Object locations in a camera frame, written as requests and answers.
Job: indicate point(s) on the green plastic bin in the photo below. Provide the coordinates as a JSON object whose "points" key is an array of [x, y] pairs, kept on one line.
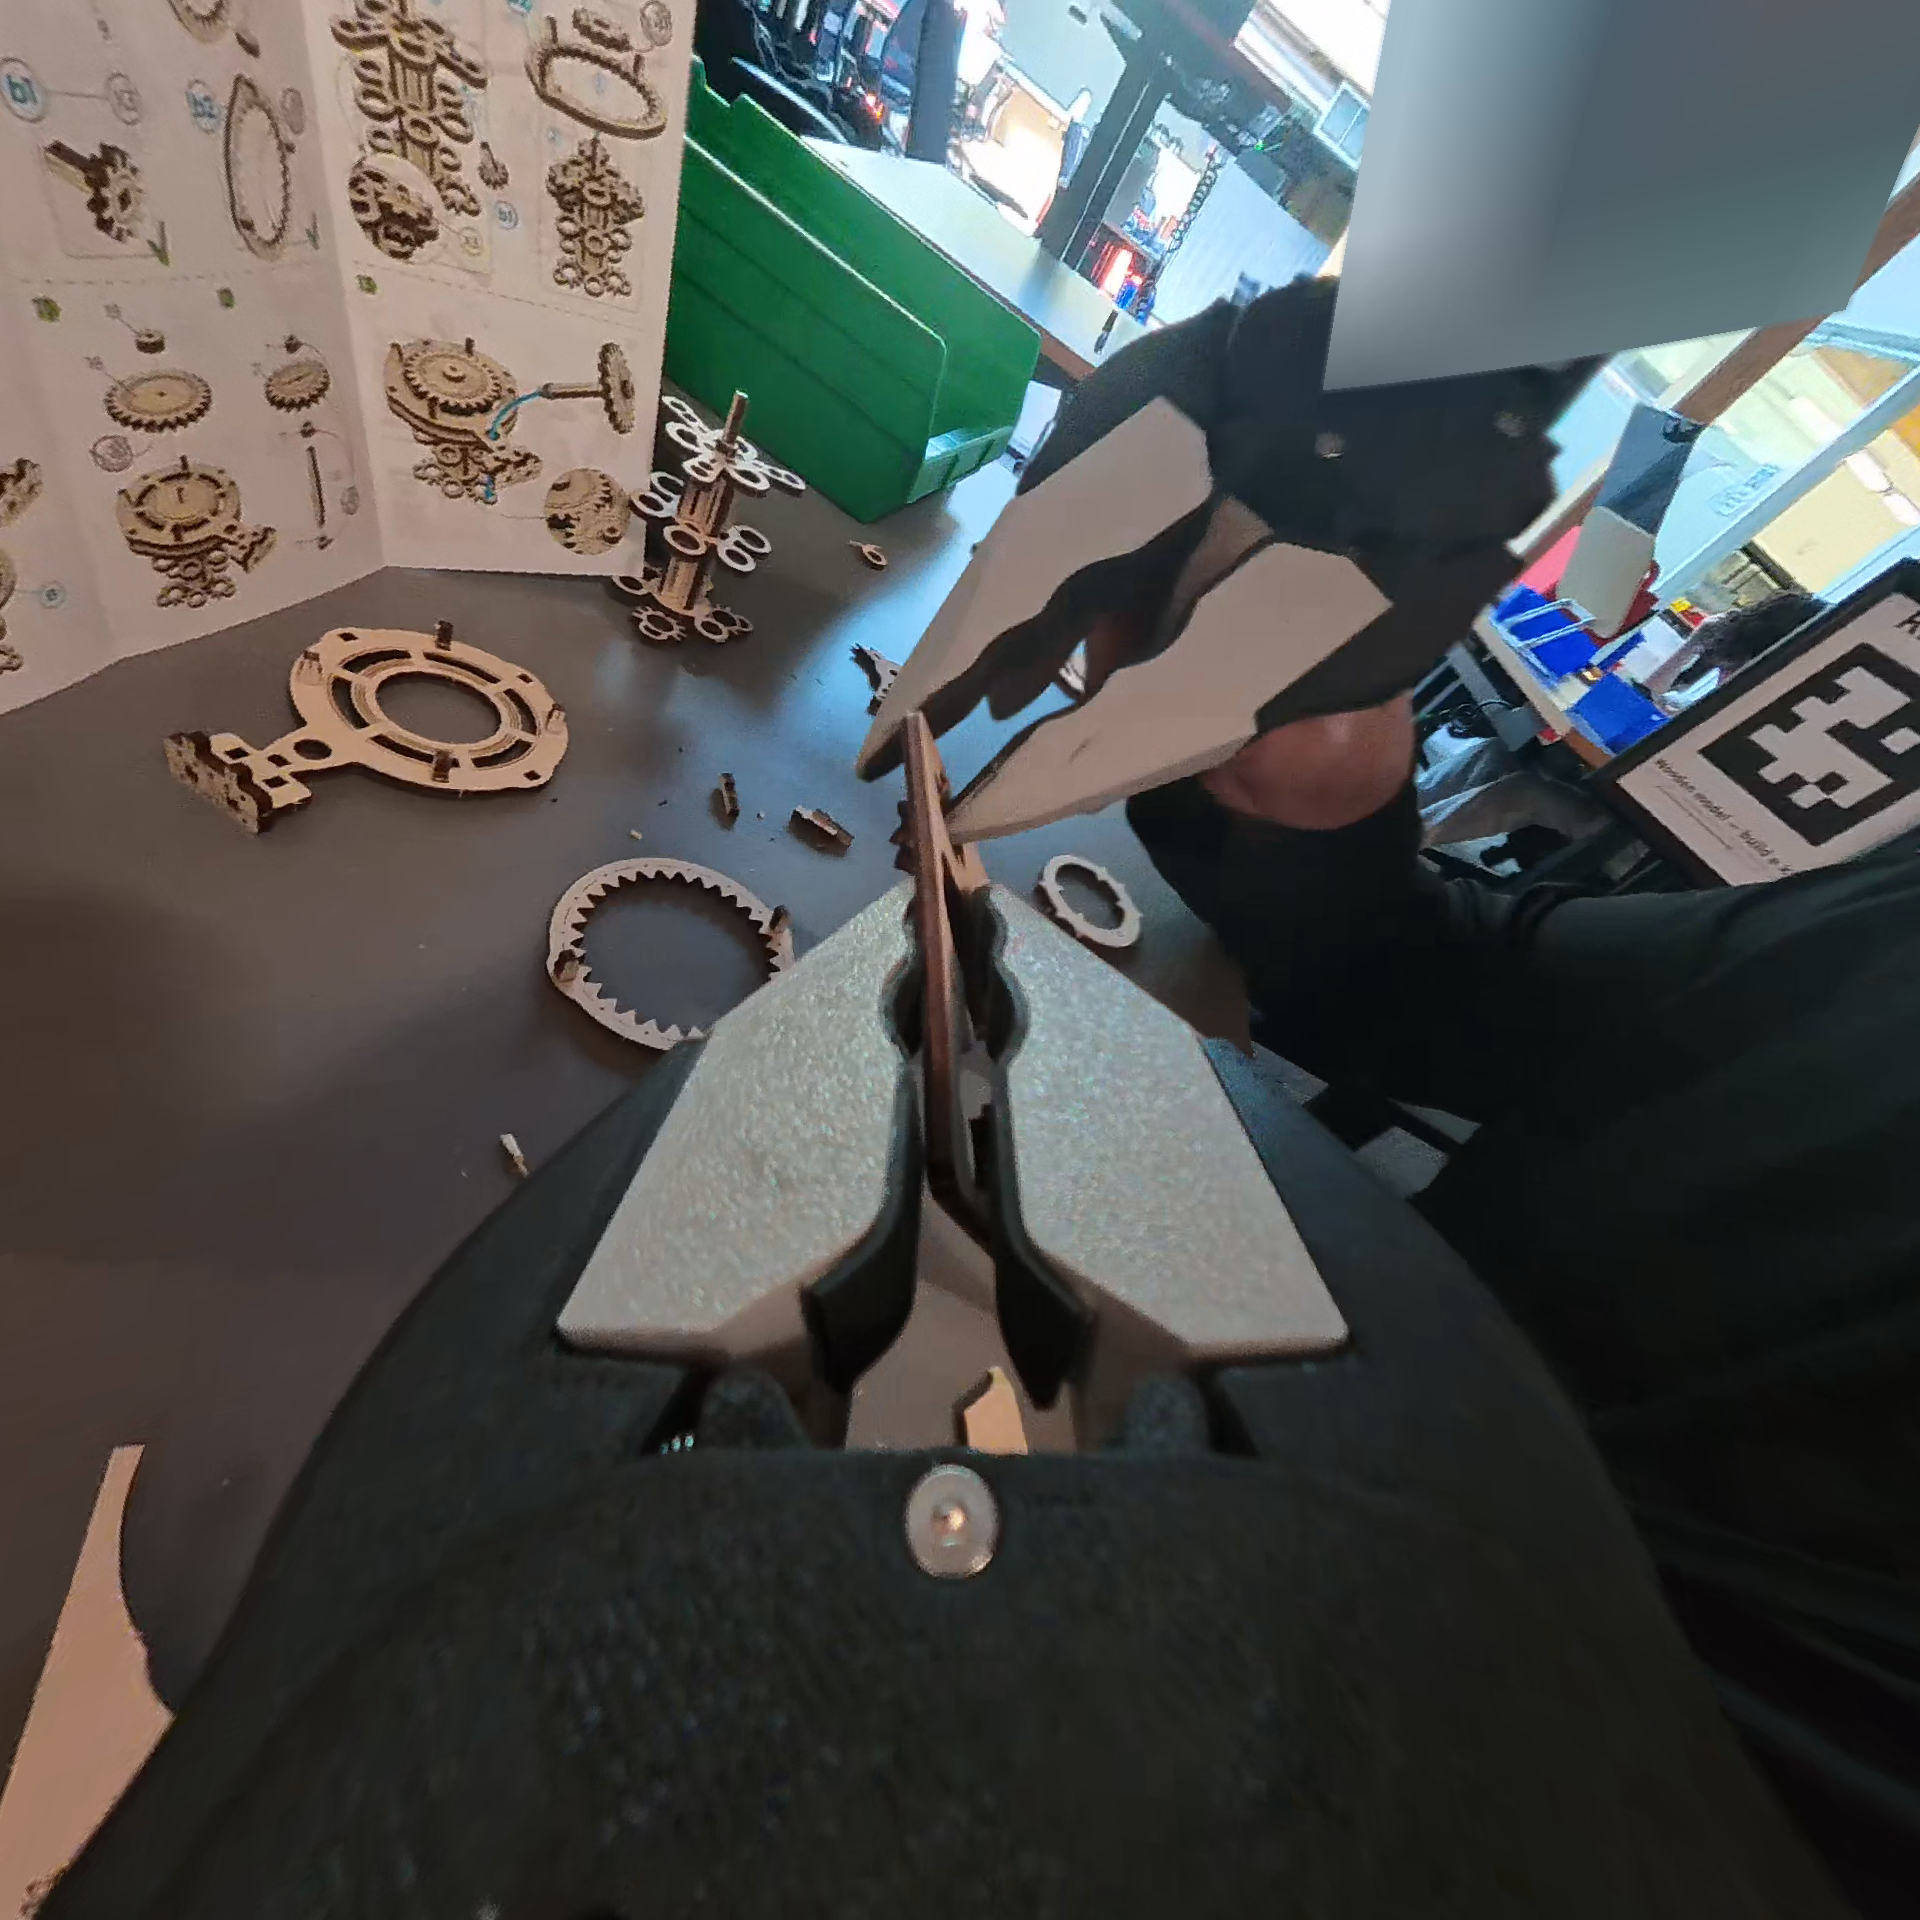
{"points": [[810, 345]]}

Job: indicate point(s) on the folded white instruction leaflet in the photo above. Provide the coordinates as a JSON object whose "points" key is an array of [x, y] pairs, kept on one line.
{"points": [[300, 450]]}

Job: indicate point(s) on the small wooden clip piece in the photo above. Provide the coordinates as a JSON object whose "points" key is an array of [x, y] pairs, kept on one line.
{"points": [[820, 829]]}

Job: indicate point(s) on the pale wooden offcut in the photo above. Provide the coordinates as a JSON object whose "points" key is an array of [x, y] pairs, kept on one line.
{"points": [[82, 1695]]}

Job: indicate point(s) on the three-armed wooden piece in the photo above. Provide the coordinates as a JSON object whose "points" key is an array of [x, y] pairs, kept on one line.
{"points": [[875, 670]]}

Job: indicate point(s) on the white board on stand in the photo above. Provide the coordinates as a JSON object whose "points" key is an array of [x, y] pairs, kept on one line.
{"points": [[1621, 563]]}

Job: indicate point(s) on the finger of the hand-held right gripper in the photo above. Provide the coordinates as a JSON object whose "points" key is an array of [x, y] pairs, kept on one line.
{"points": [[1214, 674], [1080, 511]]}

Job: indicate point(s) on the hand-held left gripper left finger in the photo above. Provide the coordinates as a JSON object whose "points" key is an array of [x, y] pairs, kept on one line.
{"points": [[750, 1171]]}

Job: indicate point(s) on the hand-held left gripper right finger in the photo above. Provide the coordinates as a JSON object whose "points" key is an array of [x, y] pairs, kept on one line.
{"points": [[1154, 1184]]}

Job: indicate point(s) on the black white marker sign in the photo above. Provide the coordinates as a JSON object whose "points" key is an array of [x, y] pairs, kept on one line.
{"points": [[1800, 735]]}

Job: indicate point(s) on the person's right forearm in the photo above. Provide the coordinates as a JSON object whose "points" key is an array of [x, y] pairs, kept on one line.
{"points": [[1320, 931]]}

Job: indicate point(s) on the person's right hand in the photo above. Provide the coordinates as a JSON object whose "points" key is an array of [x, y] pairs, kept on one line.
{"points": [[1320, 764]]}

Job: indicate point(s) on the stack of blue bins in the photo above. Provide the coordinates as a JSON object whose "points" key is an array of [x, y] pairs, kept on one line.
{"points": [[1561, 638]]}

